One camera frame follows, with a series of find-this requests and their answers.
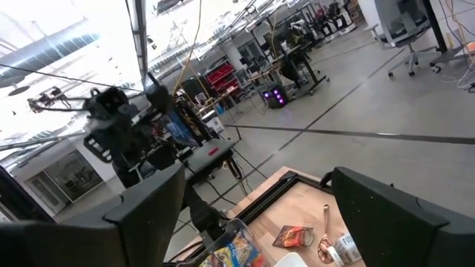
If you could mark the rose gold spoon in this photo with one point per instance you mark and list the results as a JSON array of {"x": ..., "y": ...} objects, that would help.
[{"x": 326, "y": 248}]

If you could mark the clear plastic bin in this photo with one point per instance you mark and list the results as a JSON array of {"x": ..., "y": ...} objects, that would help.
[{"x": 237, "y": 225}]

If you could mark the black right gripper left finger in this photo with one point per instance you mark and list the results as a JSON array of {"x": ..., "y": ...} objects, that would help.
[{"x": 111, "y": 241}]

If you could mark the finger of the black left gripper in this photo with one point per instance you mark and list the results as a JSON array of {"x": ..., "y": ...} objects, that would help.
[
  {"x": 98, "y": 149},
  {"x": 159, "y": 97}
]

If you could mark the white cap spice jar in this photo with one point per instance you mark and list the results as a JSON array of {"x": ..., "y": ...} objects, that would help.
[{"x": 347, "y": 250}]

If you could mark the orange brown foil sachet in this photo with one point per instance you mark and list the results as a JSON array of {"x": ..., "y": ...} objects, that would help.
[{"x": 293, "y": 237}]

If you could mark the dark grey side desk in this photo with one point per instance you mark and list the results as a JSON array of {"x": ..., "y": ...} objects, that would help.
[{"x": 200, "y": 159}]

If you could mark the black overhead rig camera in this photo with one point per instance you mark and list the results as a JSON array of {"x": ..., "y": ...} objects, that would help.
[{"x": 52, "y": 101}]

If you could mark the red shelf bins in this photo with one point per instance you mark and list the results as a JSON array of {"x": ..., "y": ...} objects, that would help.
[{"x": 220, "y": 74}]

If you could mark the monitor screen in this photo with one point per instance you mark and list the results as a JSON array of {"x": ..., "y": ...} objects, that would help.
[{"x": 182, "y": 130}]

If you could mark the white plastic bin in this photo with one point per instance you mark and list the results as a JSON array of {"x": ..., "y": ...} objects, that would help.
[{"x": 291, "y": 261}]

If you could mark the blue ramen packet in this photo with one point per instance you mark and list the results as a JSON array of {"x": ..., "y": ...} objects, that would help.
[{"x": 237, "y": 252}]

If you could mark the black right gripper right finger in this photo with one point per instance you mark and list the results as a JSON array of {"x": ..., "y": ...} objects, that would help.
[{"x": 389, "y": 237}]

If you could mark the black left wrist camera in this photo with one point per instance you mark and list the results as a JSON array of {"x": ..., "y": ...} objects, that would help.
[{"x": 109, "y": 100}]

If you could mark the computer with purple lights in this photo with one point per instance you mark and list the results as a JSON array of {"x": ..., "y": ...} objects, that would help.
[{"x": 274, "y": 97}]

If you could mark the white storage box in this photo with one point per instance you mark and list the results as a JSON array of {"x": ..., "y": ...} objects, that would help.
[{"x": 213, "y": 122}]

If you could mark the black workbench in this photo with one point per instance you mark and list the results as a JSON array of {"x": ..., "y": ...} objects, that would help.
[{"x": 297, "y": 63}]

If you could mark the black desk leg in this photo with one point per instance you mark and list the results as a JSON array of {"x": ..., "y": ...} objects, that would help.
[{"x": 434, "y": 22}]

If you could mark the grey office chair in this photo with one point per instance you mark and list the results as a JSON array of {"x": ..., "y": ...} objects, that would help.
[{"x": 402, "y": 18}]

